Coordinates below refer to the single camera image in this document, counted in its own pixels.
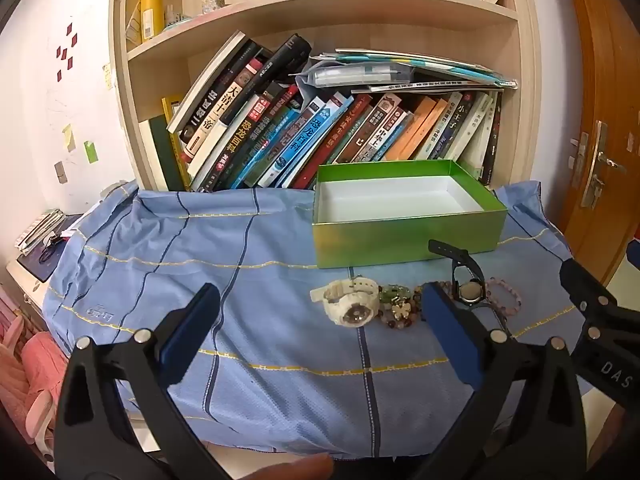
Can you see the green sticky note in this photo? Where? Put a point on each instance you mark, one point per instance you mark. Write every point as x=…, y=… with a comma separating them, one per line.
x=90, y=152

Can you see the blue striped cloth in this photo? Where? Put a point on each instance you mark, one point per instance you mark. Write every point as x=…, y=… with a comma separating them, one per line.
x=250, y=310

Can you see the row of leaning books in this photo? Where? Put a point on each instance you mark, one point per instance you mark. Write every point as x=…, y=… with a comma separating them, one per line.
x=280, y=130

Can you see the orange wooden door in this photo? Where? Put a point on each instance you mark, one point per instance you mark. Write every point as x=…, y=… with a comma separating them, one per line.
x=600, y=85

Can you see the pile of flat booklets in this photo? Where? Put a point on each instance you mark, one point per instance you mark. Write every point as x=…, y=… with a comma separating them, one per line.
x=440, y=72

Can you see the clear plastic pen pouch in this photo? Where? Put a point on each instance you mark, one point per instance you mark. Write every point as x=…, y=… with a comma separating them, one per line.
x=360, y=76

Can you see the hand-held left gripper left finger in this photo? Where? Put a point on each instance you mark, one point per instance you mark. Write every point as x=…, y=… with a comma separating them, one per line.
x=187, y=332

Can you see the wooden bookshelf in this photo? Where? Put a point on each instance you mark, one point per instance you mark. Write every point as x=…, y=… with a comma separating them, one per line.
x=150, y=75

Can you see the dark blue notebook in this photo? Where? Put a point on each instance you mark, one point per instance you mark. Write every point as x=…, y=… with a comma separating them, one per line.
x=45, y=260

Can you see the black wristwatch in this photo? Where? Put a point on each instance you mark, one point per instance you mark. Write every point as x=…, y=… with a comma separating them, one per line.
x=470, y=292

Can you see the red wall stickers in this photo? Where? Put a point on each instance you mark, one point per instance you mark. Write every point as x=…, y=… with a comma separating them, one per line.
x=66, y=52

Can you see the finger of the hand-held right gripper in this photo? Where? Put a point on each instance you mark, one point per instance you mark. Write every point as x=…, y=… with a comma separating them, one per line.
x=587, y=290

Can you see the yellow tube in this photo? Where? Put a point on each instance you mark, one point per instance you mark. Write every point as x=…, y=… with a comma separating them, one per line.
x=152, y=10

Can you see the white wristwatch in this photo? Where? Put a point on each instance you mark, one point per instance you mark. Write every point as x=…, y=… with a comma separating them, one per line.
x=350, y=310

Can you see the pink cloth pile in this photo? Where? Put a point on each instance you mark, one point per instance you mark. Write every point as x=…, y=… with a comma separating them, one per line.
x=30, y=375

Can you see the yellow sticky note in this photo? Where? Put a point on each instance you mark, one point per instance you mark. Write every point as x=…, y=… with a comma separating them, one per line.
x=68, y=137

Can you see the green cardboard box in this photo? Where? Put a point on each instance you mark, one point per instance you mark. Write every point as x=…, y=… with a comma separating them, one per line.
x=400, y=240

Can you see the stack of papers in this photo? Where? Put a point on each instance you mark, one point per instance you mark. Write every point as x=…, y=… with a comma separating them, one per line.
x=40, y=227

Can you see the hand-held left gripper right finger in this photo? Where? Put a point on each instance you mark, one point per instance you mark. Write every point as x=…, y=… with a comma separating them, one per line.
x=450, y=332

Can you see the person's left hand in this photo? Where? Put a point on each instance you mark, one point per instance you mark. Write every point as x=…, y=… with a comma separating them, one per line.
x=300, y=467

